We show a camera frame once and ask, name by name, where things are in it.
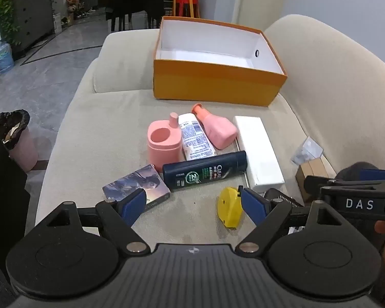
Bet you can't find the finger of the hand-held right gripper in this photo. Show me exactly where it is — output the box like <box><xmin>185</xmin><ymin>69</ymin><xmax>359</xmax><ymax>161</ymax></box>
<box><xmin>304</xmin><ymin>176</ymin><xmax>385</xmax><ymax>197</ymax></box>
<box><xmin>361</xmin><ymin>169</ymin><xmax>385</xmax><ymax>180</ymax></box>

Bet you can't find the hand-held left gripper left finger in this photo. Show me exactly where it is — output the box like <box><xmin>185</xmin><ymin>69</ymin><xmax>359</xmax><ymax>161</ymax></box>
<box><xmin>35</xmin><ymin>189</ymin><xmax>149</xmax><ymax>256</ymax></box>

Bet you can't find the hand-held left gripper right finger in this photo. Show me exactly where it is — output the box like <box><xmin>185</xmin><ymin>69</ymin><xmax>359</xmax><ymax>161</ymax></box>
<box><xmin>235</xmin><ymin>186</ymin><xmax>357</xmax><ymax>257</ymax></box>

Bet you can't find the small brown cardboard box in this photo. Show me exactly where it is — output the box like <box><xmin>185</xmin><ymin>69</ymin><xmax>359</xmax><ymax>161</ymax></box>
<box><xmin>295</xmin><ymin>157</ymin><xmax>337</xmax><ymax>203</ymax></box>

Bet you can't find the yellow tape measure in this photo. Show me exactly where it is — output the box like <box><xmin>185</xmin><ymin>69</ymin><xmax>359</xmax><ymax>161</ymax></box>
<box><xmin>217</xmin><ymin>187</ymin><xmax>244</xmax><ymax>230</ymax></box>

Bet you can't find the illustrated card box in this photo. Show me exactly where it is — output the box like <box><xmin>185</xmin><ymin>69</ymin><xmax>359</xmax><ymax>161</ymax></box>
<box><xmin>102</xmin><ymin>164</ymin><xmax>171</xmax><ymax>214</ymax></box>

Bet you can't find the plaid case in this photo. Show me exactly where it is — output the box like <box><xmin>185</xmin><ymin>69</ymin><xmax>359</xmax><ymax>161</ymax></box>
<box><xmin>264</xmin><ymin>189</ymin><xmax>312</xmax><ymax>233</ymax></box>

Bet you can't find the clear plastic box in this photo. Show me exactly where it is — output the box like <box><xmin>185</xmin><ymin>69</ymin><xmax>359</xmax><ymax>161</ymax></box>
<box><xmin>290</xmin><ymin>136</ymin><xmax>323</xmax><ymax>166</ymax></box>

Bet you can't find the long white box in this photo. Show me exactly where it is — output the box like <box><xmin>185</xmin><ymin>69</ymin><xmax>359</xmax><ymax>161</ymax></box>
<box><xmin>233</xmin><ymin>115</ymin><xmax>285</xmax><ymax>194</ymax></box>

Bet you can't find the pink cup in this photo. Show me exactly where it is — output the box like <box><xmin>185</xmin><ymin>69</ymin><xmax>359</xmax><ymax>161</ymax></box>
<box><xmin>148</xmin><ymin>112</ymin><xmax>183</xmax><ymax>174</ymax></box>

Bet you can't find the dark blue shampoo bottle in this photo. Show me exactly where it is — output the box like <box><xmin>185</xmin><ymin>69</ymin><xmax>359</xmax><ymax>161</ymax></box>
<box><xmin>162</xmin><ymin>150</ymin><xmax>247</xmax><ymax>190</ymax></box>

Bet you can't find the pink bottle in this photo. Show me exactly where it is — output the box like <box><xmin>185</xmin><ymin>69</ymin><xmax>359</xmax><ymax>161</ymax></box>
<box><xmin>192</xmin><ymin>103</ymin><xmax>238</xmax><ymax>150</ymax></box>

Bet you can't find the white tube bottle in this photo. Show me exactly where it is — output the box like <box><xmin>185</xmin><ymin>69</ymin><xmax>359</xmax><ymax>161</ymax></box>
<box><xmin>178</xmin><ymin>113</ymin><xmax>217</xmax><ymax>161</ymax></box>

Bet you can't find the orange cardboard box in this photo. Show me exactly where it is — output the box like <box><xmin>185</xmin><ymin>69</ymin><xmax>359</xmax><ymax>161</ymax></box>
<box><xmin>153</xmin><ymin>16</ymin><xmax>288</xmax><ymax>107</ymax></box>

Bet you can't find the pink trash bin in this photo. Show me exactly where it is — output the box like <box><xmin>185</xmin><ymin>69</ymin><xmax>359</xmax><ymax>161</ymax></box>
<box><xmin>8</xmin><ymin>128</ymin><xmax>39</xmax><ymax>172</ymax></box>

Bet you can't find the dark furniture piece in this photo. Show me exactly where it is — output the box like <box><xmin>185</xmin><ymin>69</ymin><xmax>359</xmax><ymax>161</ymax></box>
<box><xmin>0</xmin><ymin>128</ymin><xmax>31</xmax><ymax>273</ymax></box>

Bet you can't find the cream door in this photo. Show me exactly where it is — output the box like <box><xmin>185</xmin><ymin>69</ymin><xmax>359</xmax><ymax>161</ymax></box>
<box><xmin>232</xmin><ymin>0</ymin><xmax>292</xmax><ymax>32</ymax></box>

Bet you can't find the blue water jug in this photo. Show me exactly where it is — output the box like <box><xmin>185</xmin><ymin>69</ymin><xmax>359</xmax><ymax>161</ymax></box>
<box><xmin>0</xmin><ymin>33</ymin><xmax>15</xmax><ymax>74</ymax></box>

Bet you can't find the red stool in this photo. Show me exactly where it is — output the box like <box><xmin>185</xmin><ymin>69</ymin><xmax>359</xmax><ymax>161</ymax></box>
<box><xmin>176</xmin><ymin>0</ymin><xmax>199</xmax><ymax>18</ymax></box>

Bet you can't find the grey cabinet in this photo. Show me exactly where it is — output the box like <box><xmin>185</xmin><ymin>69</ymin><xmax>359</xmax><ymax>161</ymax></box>
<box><xmin>11</xmin><ymin>0</ymin><xmax>55</xmax><ymax>50</ymax></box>

